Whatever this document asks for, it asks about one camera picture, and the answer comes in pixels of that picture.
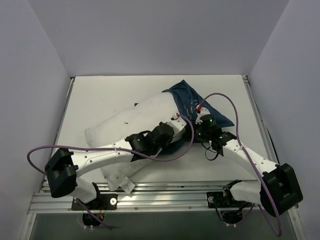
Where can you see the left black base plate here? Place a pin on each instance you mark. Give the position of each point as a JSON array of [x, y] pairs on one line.
[[103, 202]]

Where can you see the aluminium mounting rail frame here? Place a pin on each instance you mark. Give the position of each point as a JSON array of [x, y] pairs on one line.
[[168, 201]]

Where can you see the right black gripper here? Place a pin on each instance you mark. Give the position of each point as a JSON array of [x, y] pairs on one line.
[[196, 133]]

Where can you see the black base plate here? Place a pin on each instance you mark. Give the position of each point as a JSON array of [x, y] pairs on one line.
[[103, 202], [220, 200]]

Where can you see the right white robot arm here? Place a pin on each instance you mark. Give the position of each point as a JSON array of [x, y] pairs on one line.
[[276, 188]]

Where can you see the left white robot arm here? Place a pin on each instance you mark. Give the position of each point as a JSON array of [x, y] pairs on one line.
[[65, 168]]

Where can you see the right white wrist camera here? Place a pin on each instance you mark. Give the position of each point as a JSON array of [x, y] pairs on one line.
[[201, 111]]

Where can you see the white pillow insert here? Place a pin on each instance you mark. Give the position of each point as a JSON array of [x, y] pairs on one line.
[[145, 116]]

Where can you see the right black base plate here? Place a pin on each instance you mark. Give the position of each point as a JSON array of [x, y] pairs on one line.
[[220, 200]]

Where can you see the blue fish-print pillowcase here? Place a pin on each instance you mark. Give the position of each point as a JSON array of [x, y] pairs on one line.
[[187, 99]]

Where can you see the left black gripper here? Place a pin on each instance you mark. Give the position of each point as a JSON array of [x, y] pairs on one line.
[[184, 135]]

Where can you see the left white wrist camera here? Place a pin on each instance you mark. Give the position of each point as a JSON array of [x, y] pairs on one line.
[[179, 127]]

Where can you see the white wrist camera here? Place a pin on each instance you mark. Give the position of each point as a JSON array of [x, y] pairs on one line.
[[201, 111], [179, 127]]

